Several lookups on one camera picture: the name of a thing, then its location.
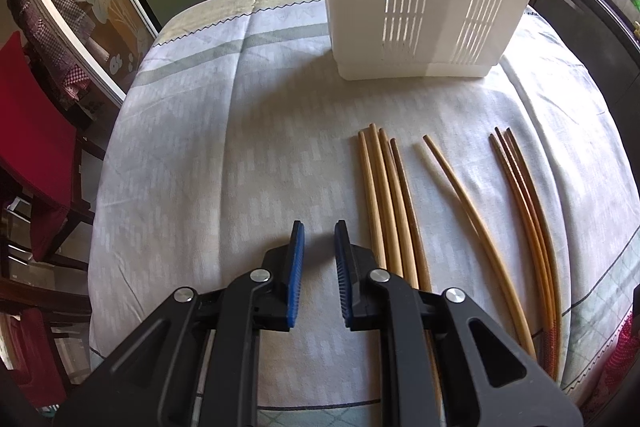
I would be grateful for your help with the person's red patterned clothing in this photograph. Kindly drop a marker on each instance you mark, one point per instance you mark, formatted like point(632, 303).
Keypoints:
point(625, 347)

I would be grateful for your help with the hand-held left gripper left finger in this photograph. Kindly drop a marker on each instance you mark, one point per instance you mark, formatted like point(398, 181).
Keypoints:
point(296, 277)

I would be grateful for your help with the checkered purple apron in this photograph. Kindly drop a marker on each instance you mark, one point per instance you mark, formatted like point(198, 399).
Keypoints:
point(60, 17)

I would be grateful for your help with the medium brown wooden chopstick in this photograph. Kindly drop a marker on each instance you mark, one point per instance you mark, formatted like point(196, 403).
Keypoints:
point(411, 207)

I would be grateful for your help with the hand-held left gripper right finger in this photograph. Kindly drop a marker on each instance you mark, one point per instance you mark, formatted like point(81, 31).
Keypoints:
point(344, 277)

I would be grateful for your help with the long light bamboo chopstick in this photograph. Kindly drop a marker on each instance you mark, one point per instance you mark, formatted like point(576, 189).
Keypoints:
point(487, 242)

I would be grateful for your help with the dark sink base cabinet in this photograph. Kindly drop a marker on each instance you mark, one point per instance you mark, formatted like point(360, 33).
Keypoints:
point(575, 12)

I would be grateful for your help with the dark reddish brown chopstick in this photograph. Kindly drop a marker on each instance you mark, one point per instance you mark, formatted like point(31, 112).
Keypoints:
point(520, 207)
point(529, 207)
point(539, 207)

